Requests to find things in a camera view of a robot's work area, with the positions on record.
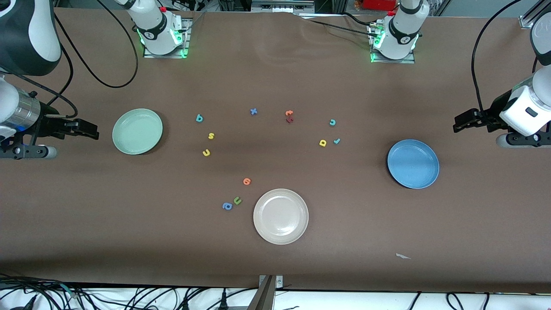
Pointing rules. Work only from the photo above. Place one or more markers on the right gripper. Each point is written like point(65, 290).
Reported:
point(48, 125)

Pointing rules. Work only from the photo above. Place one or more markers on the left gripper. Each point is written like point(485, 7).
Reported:
point(487, 118)

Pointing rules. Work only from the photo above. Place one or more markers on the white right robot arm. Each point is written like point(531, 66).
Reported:
point(159, 38)

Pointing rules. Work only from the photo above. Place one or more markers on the green plate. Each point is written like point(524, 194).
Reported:
point(137, 131)

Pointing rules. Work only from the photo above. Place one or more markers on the blue plate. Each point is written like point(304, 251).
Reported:
point(413, 163)

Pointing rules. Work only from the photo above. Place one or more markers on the red box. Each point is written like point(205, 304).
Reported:
point(379, 4)

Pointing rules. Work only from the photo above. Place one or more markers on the white paper scrap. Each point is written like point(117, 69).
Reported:
point(402, 256)

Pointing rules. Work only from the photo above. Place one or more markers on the blue foam letter a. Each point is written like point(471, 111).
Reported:
point(224, 206)

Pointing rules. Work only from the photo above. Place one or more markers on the beige plate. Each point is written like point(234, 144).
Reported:
point(280, 216)

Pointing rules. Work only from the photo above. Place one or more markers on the grey metal box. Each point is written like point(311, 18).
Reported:
point(280, 6)

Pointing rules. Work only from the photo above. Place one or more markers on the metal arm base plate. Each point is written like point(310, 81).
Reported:
point(411, 61)
point(186, 41)

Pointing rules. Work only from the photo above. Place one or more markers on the aluminium frame profile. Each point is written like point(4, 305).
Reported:
point(531, 17)

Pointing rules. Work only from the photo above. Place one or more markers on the metal frame bracket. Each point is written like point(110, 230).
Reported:
point(267, 292)

